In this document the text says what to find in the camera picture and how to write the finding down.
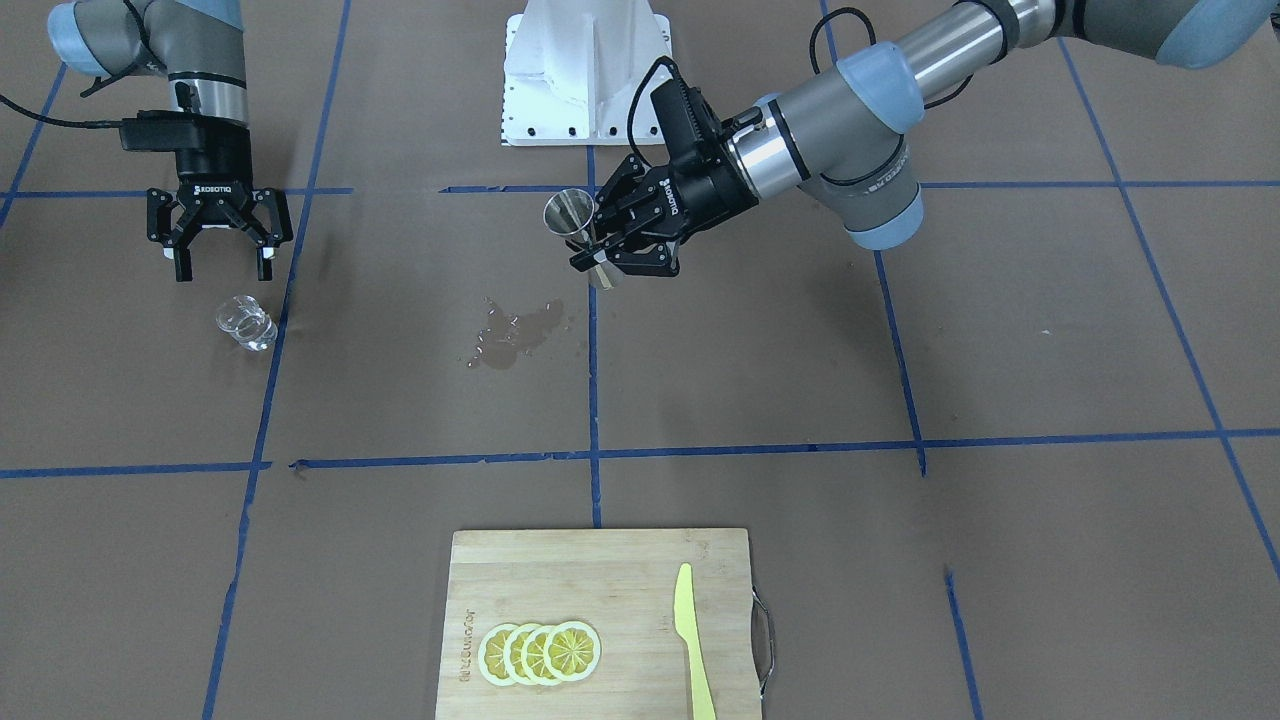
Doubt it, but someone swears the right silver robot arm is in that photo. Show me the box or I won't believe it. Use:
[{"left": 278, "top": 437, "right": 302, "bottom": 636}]
[{"left": 47, "top": 1, "right": 294, "bottom": 282}]

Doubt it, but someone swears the bamboo cutting board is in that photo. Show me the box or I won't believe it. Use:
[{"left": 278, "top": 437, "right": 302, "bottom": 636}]
[{"left": 434, "top": 528, "right": 763, "bottom": 719}]

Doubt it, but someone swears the yellow plastic knife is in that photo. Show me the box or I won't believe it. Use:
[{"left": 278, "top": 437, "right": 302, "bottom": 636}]
[{"left": 673, "top": 562, "right": 717, "bottom": 719}]

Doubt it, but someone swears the clear glass shaker cup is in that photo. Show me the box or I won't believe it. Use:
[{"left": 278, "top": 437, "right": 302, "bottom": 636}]
[{"left": 215, "top": 295, "right": 278, "bottom": 352}]

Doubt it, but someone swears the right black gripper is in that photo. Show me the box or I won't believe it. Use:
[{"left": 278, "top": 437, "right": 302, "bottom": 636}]
[{"left": 146, "top": 120, "right": 294, "bottom": 282}]

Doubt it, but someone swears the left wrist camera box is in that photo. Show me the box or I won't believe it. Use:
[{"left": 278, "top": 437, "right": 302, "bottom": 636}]
[{"left": 650, "top": 78, "right": 724, "bottom": 174}]

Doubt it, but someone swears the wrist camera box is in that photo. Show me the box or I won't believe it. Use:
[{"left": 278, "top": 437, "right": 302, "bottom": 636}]
[
  {"left": 650, "top": 78, "right": 724, "bottom": 174},
  {"left": 119, "top": 111, "right": 206, "bottom": 152}
]

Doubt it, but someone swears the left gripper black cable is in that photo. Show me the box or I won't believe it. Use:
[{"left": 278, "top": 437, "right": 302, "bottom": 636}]
[{"left": 627, "top": 8, "right": 977, "bottom": 170}]

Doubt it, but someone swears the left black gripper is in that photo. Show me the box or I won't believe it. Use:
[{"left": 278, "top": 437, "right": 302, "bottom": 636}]
[{"left": 570, "top": 152, "right": 760, "bottom": 278}]

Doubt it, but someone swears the steel jigger measuring cup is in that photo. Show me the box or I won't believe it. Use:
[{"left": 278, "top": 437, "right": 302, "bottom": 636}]
[{"left": 543, "top": 188, "right": 623, "bottom": 291}]

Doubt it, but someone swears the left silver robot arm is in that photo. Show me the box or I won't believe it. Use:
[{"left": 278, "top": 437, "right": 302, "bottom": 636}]
[{"left": 570, "top": 1, "right": 1274, "bottom": 277}]

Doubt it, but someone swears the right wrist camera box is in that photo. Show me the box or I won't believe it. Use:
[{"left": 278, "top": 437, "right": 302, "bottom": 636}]
[{"left": 119, "top": 111, "right": 206, "bottom": 152}]

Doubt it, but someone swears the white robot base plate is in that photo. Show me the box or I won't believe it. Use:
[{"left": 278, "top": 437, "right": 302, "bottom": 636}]
[{"left": 500, "top": 1, "right": 673, "bottom": 147}]

